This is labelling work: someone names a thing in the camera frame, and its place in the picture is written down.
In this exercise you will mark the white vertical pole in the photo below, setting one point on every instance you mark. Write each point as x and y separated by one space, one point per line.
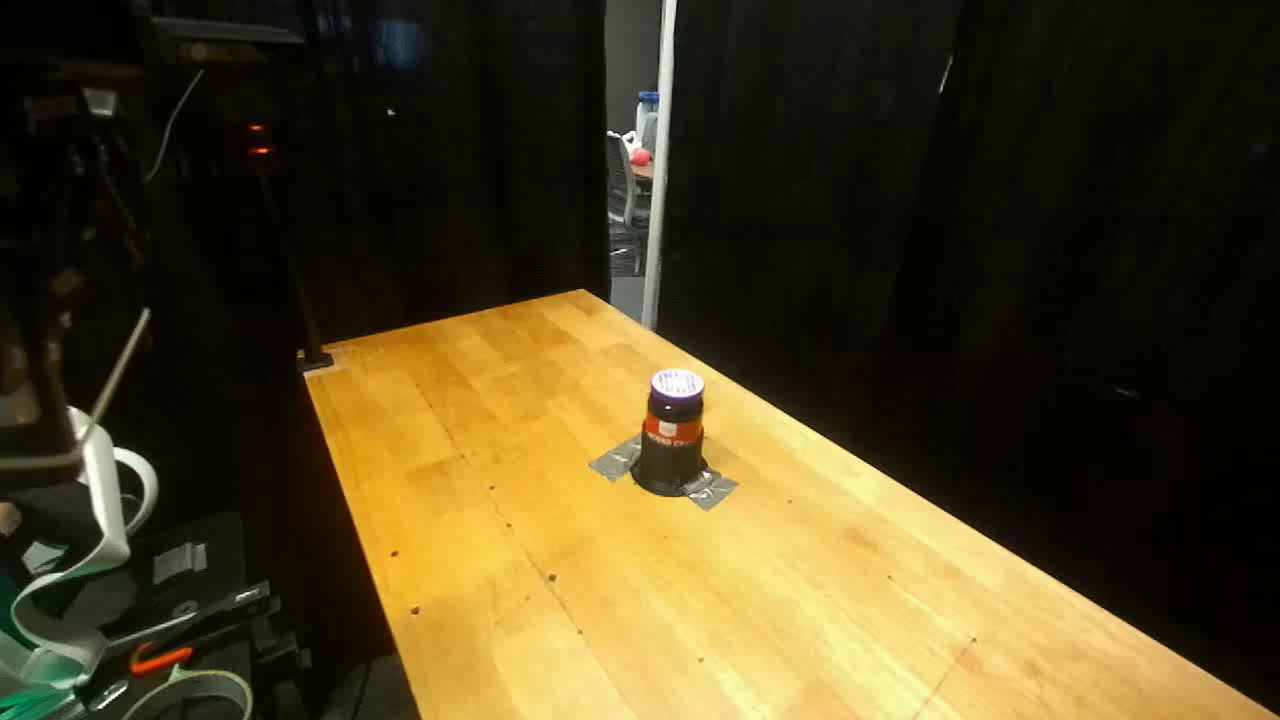
658 163

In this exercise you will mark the white container with blue lid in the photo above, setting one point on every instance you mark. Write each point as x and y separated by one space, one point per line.
649 114

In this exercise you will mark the black curtain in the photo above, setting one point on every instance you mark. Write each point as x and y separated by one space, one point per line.
1012 226
454 146

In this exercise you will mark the red indicator light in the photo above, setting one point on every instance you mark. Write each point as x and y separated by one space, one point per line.
256 136

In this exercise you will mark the grey duct tape piece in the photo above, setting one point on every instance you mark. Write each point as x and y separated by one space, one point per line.
618 460
711 491

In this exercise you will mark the black camera stand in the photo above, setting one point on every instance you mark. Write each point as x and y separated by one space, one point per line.
299 285

